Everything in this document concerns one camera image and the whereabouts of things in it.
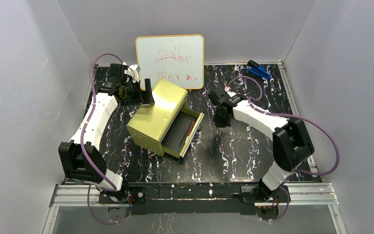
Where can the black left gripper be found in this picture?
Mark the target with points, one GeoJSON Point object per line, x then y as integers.
{"type": "Point", "coordinates": [145, 93]}

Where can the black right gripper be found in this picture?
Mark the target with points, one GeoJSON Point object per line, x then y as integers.
{"type": "Point", "coordinates": [221, 117]}

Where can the red lip pencil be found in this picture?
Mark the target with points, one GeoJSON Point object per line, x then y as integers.
{"type": "Point", "coordinates": [189, 131]}

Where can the black eyeliner pencil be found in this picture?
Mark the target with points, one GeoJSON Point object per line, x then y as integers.
{"type": "Point", "coordinates": [184, 135]}

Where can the green metal drawer chest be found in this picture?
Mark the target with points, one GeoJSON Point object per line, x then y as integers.
{"type": "Point", "coordinates": [160, 127]}

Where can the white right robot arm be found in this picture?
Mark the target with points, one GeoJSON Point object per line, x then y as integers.
{"type": "Point", "coordinates": [292, 144]}

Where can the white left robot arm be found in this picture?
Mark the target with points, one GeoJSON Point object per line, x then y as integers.
{"type": "Point", "coordinates": [80, 156]}

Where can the blue stapler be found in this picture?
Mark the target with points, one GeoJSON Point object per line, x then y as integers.
{"type": "Point", "coordinates": [257, 69]}

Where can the orange framed whiteboard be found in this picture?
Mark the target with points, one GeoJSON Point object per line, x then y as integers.
{"type": "Point", "coordinates": [178, 59]}

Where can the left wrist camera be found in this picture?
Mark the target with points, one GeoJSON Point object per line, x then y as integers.
{"type": "Point", "coordinates": [133, 71]}

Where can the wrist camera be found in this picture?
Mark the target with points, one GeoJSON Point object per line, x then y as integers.
{"type": "Point", "coordinates": [229, 92]}
{"type": "Point", "coordinates": [133, 71]}

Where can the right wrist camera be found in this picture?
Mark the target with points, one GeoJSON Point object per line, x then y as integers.
{"type": "Point", "coordinates": [229, 92]}

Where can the aluminium front rail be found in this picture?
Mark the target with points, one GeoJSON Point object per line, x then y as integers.
{"type": "Point", "coordinates": [301, 193]}

